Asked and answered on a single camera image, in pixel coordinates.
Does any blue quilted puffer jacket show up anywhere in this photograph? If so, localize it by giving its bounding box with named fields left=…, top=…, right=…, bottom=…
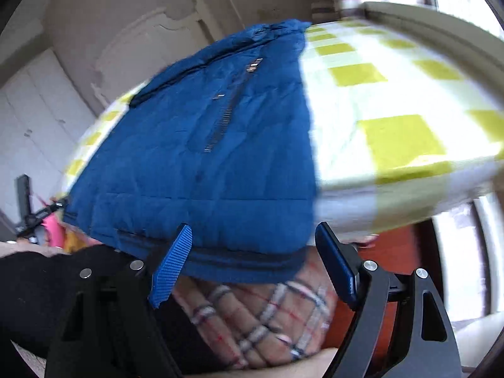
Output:
left=63, top=20, right=317, bottom=283

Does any pink cloth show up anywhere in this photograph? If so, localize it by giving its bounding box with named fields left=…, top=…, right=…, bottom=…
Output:
left=43, top=213, right=66, bottom=248

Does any white wardrobe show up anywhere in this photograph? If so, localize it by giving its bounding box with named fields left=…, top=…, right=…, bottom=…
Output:
left=0, top=49, right=96, bottom=223

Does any plaid shirt torso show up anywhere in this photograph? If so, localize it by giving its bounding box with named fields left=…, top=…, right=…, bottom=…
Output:
left=0, top=243, right=340, bottom=375

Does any yellow white checkered bed quilt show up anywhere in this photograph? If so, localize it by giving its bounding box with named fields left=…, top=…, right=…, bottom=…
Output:
left=66, top=20, right=503, bottom=235

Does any white wooden headboard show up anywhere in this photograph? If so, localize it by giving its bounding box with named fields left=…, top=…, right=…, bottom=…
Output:
left=90, top=0, right=224, bottom=107

